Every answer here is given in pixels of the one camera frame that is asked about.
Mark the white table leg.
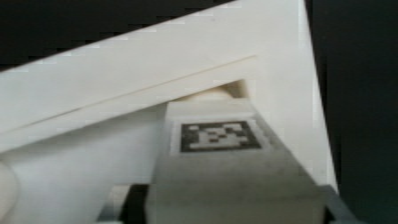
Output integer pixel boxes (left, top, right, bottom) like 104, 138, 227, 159
145, 89, 333, 224

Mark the white square tabletop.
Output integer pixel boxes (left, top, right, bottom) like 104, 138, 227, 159
0, 0, 326, 224

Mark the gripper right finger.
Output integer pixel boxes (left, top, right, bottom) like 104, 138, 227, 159
319, 185, 367, 224

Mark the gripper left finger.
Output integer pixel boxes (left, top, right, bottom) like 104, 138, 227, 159
95, 184, 149, 224

